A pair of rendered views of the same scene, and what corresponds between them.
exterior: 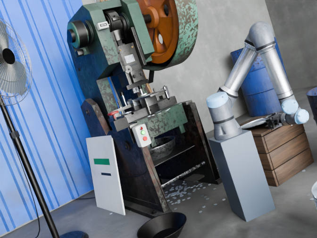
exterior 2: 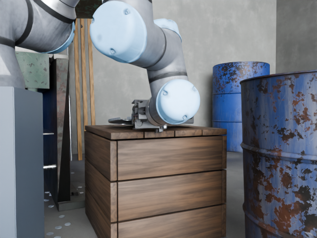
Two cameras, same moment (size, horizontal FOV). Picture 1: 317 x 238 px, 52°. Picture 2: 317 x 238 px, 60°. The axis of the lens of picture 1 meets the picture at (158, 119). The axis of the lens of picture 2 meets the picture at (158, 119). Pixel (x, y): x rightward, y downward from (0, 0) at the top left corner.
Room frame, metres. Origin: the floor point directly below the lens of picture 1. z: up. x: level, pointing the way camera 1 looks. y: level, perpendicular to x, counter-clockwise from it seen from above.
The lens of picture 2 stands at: (1.18, -0.71, 0.41)
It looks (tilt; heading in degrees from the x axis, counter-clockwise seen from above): 2 degrees down; 3
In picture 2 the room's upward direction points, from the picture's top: straight up
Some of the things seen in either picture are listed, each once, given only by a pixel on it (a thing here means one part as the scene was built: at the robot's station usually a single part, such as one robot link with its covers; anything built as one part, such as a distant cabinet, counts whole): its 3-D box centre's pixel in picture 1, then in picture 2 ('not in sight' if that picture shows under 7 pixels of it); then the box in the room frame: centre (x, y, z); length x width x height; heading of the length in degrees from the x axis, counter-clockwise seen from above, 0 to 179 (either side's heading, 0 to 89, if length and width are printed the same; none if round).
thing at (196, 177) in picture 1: (175, 178); not in sight; (2.31, 0.03, 0.14); 0.59 x 0.10 x 0.05; 31
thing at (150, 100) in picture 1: (152, 103); not in sight; (2.27, 0.01, 0.72); 0.25 x 0.14 x 0.14; 31
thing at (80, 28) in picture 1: (81, 37); not in sight; (2.31, 0.32, 1.31); 0.22 x 0.12 x 0.22; 31
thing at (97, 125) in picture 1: (114, 152); not in sight; (2.41, 0.40, 0.45); 0.92 x 0.12 x 0.90; 31
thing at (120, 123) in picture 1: (122, 131); not in sight; (2.07, 0.25, 0.62); 0.10 x 0.06 x 0.20; 121
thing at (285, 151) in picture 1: (265, 148); (148, 175); (2.15, -0.63, 0.18); 0.40 x 0.38 x 0.35; 27
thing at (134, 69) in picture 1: (128, 63); not in sight; (2.39, 0.07, 1.04); 0.17 x 0.15 x 0.30; 31
